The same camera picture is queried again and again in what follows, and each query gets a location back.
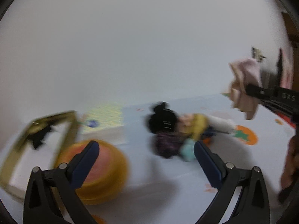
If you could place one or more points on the wall socket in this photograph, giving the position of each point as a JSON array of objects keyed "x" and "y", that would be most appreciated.
[{"x": 258, "y": 54}]

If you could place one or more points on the yellow sock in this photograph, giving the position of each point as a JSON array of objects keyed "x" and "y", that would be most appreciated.
[{"x": 199, "y": 124}]

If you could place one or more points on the pink bag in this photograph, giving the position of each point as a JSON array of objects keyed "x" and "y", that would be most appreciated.
[{"x": 287, "y": 72}]

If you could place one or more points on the white dotted cloth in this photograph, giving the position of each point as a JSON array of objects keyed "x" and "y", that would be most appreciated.
[{"x": 222, "y": 123}]

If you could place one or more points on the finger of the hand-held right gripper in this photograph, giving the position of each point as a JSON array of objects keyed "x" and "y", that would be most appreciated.
[
  {"x": 278, "y": 107},
  {"x": 259, "y": 90}
]

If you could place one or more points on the dotted yellow tissue pack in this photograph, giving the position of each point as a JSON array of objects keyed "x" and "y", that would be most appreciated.
[{"x": 105, "y": 119}]

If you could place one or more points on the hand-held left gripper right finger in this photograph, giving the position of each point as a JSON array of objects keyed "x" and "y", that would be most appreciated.
[{"x": 207, "y": 164}]

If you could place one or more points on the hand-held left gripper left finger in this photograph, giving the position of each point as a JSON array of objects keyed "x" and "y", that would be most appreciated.
[{"x": 86, "y": 164}]

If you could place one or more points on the black sock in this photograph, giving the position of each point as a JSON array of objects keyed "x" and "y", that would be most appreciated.
[{"x": 41, "y": 136}]

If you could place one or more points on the person's right hand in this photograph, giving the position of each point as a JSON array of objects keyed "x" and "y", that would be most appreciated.
[{"x": 292, "y": 158}]

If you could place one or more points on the brown wooden door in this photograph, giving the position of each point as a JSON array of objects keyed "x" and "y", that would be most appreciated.
[{"x": 292, "y": 28}]

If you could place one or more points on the black scrunchie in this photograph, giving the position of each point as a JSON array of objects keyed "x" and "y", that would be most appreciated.
[{"x": 162, "y": 119}]

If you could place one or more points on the blue scrunchie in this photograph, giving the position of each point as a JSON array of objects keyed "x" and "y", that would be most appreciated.
[{"x": 210, "y": 131}]

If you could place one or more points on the red plastic bag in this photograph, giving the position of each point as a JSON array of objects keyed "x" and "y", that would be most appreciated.
[{"x": 288, "y": 121}]

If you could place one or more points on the pink cloth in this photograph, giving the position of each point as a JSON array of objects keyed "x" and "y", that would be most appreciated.
[{"x": 247, "y": 72}]

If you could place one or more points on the gold tin box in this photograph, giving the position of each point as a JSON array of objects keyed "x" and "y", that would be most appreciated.
[{"x": 14, "y": 158}]

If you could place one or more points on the purple scrunchie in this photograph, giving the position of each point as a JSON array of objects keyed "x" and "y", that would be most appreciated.
[{"x": 167, "y": 145}]

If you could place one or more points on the persimmon print tablecloth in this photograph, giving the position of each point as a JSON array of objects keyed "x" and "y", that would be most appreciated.
[{"x": 144, "y": 175}]

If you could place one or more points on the round yellow pink-lid container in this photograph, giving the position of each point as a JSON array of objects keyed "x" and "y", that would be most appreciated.
[{"x": 109, "y": 165}]

